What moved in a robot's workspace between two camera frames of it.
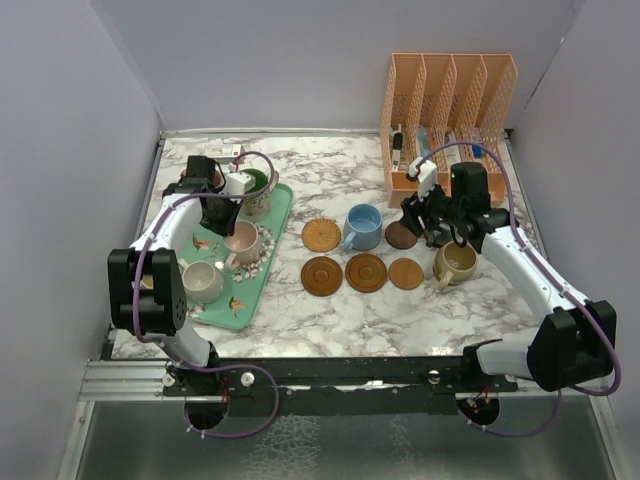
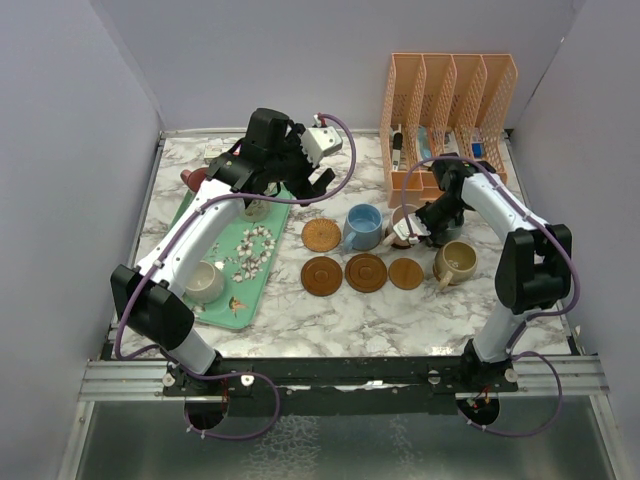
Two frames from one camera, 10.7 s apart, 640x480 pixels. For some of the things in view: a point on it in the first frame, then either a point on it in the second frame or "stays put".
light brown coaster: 406,274 stays put
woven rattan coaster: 321,234 stays put
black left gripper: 226,226 → 303,189
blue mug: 362,227 stays put
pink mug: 242,245 → 398,215
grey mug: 438,238 stays put
